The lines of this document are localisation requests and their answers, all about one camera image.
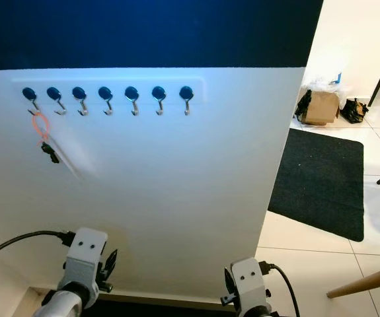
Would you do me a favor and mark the black bag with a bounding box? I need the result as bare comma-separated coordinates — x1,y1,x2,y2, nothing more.
340,97,371,125
295,89,313,124

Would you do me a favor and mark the black floor mat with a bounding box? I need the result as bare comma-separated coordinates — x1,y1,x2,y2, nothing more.
267,128,365,242

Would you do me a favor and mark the black key on orange cord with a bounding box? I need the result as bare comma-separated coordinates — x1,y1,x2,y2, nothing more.
30,110,60,164

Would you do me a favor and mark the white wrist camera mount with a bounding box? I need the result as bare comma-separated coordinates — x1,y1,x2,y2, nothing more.
228,257,271,317
65,228,108,293

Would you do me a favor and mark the clear plastic bag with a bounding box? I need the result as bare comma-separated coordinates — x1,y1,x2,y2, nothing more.
304,75,344,94

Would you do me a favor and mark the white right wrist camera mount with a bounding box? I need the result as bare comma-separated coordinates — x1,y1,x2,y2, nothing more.
228,257,271,317

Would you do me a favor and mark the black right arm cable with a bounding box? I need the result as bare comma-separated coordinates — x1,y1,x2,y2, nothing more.
258,261,302,317

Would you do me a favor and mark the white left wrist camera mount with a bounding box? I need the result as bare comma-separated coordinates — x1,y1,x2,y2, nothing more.
65,228,108,293

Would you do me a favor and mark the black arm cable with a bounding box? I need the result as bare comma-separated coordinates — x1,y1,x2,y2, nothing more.
0,230,78,269
258,261,302,317

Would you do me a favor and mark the brown cardboard box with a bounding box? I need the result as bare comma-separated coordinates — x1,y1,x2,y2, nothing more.
302,90,341,127

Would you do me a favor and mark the wooden table leg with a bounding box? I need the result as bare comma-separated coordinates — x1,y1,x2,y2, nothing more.
326,262,380,300

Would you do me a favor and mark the blue capped metal hook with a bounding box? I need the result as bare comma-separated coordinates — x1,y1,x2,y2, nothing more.
151,86,167,117
98,87,114,116
22,87,40,116
179,85,195,116
72,87,89,117
47,87,65,116
124,86,140,116

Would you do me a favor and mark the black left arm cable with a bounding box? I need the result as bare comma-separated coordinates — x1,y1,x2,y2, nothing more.
0,230,78,269

